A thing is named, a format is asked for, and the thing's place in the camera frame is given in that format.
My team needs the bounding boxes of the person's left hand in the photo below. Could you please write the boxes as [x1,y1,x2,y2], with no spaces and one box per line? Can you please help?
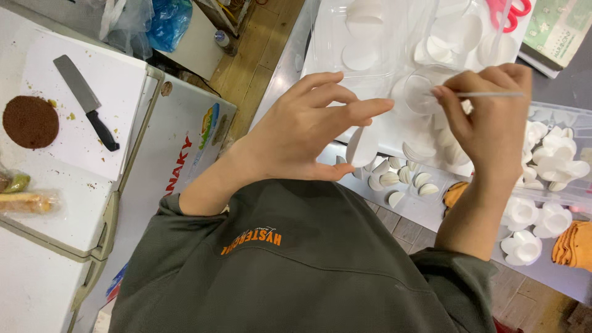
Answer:
[231,72,396,183]

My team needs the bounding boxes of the person's right hand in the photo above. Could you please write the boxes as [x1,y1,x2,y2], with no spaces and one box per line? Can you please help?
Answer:
[430,63,533,187]

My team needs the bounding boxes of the thin white stick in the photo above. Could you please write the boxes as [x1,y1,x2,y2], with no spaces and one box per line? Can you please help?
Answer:
[425,91,526,99]

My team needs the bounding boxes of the thin white petal wafer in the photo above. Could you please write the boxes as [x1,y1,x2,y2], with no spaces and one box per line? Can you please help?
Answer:
[345,125,379,168]

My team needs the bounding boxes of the heap of white flowers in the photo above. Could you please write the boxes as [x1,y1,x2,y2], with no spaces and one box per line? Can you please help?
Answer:
[516,119,592,193]

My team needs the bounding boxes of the clear plastic storage box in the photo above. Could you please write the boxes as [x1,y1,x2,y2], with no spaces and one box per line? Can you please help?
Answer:
[508,101,592,214]

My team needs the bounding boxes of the orange disc piece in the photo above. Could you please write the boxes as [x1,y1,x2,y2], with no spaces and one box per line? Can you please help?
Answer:
[442,181,471,210]

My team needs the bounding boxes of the white sugar flower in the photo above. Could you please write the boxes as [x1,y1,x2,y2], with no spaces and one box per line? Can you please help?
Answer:
[532,202,574,239]
[501,196,540,230]
[500,230,543,267]

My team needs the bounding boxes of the clear plastic cup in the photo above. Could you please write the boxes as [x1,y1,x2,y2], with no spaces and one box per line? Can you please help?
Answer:
[403,65,464,116]

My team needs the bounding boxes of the clear plastic spoon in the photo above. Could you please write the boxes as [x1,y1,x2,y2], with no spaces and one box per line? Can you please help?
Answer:
[488,0,515,65]

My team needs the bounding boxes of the clear plastic mould tray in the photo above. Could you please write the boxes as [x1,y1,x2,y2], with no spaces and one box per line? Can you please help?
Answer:
[335,154,453,210]

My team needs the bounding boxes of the pile of white round discs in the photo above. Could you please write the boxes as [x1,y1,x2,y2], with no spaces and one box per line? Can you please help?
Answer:
[341,0,520,168]

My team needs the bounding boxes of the row of white curved petals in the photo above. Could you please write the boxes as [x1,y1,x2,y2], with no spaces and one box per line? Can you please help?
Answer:
[336,155,441,209]

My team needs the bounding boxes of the green patterned box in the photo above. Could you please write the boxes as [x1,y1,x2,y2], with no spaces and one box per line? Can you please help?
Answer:
[517,0,592,79]

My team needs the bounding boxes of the large clear plastic tray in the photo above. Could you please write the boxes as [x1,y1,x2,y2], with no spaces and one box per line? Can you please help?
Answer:
[301,0,538,177]

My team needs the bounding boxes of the beige cabinet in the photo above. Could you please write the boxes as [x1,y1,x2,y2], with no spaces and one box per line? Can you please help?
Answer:
[156,0,228,80]

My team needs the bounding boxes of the person's dark green sweatshirt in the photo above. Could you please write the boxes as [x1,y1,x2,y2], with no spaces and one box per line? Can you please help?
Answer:
[108,179,498,333]

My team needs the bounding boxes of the stack of orange discs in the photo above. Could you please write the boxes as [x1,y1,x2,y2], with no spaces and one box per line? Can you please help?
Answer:
[551,220,592,273]

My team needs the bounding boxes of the white chest freezer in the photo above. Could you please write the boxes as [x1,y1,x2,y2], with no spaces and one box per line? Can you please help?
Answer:
[0,0,238,333]

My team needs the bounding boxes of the blue plastic bag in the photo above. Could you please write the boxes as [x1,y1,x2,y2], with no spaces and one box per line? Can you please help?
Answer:
[146,0,193,53]

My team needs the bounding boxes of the white cutting board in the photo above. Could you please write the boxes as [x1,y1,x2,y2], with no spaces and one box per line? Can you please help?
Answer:
[18,30,148,182]

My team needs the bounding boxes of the clear plastic bag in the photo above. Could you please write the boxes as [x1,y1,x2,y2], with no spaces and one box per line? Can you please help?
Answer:
[98,0,155,61]

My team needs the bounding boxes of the brown round cake layer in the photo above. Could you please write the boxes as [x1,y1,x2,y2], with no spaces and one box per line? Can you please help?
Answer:
[2,95,60,150]

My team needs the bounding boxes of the wrapped yellow cake piece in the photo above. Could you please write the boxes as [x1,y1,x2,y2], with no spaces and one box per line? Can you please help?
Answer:
[0,189,64,216]

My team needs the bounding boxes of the wrapped green cake piece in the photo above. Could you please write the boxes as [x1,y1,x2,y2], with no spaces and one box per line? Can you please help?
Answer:
[0,170,31,194]

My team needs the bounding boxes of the red handled scissors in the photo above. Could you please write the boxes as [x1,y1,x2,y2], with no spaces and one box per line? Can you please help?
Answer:
[485,0,533,34]

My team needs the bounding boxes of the black handled kitchen knife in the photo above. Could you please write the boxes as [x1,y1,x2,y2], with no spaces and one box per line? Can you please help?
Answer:
[53,55,120,152]

